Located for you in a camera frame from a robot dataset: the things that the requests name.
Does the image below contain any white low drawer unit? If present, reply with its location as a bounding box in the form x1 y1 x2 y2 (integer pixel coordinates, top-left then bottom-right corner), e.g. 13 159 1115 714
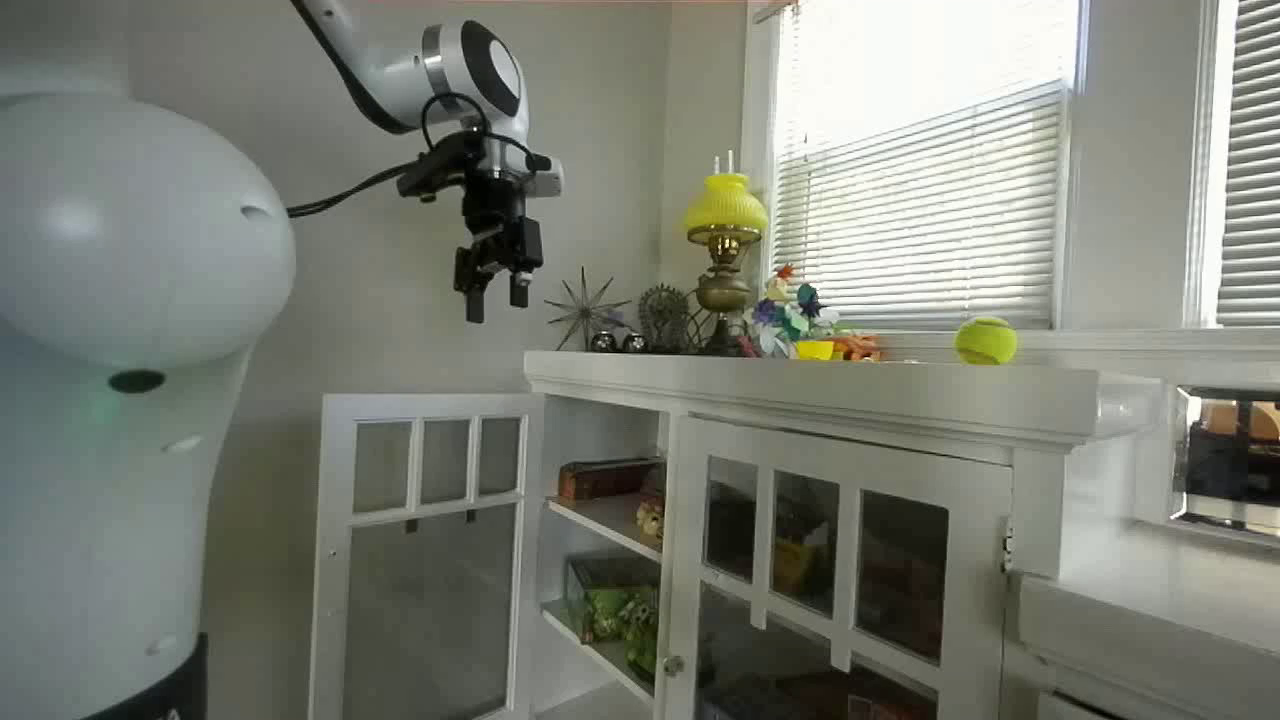
1001 512 1280 720

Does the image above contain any yellow shade brass oil lamp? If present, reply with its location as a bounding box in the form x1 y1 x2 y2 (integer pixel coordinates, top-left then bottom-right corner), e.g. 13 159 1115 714
679 147 775 358

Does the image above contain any yellow-green tennis ball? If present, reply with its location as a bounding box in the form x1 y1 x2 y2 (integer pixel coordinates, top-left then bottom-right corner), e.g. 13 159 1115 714
951 311 1023 373

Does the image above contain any green patterned box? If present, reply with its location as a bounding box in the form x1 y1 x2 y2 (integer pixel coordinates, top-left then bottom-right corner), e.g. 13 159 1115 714
562 548 665 689

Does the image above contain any small yellow pot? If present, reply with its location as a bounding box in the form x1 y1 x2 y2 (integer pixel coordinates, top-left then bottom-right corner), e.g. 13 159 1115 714
767 526 831 600

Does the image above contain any white window blind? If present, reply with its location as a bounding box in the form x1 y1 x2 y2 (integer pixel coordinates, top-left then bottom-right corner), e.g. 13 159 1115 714
767 75 1071 326
1214 0 1280 326

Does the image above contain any white glass-paned cabinet door with knob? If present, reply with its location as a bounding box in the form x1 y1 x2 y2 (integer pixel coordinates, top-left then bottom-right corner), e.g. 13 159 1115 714
656 411 1021 720

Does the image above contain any grey round ornament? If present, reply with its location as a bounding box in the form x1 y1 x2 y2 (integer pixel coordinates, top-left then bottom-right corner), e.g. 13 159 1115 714
632 278 699 355

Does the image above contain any spiky star ornament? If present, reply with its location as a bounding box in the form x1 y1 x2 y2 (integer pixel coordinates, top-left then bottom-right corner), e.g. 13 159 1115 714
540 265 636 355

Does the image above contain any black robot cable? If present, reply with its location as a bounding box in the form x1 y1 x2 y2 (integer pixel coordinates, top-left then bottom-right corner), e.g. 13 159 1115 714
284 87 557 225

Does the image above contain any white cabinet body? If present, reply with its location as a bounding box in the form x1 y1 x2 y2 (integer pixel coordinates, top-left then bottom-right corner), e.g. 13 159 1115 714
512 345 1167 720

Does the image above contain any yellow plush duck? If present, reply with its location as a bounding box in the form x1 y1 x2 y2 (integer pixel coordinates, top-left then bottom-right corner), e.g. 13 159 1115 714
632 496 668 548

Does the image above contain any colourful toy figure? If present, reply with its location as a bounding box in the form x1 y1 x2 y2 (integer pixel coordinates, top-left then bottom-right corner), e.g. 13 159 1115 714
749 261 831 365

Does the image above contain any mirrored metal frame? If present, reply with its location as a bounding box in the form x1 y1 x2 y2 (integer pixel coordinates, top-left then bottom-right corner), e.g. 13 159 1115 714
1167 379 1280 539

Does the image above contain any small orange toy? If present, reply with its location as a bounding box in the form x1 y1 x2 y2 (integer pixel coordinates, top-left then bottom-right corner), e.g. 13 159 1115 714
838 326 889 369

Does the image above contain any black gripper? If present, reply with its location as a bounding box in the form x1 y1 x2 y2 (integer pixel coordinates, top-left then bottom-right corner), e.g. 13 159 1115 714
453 168 553 326

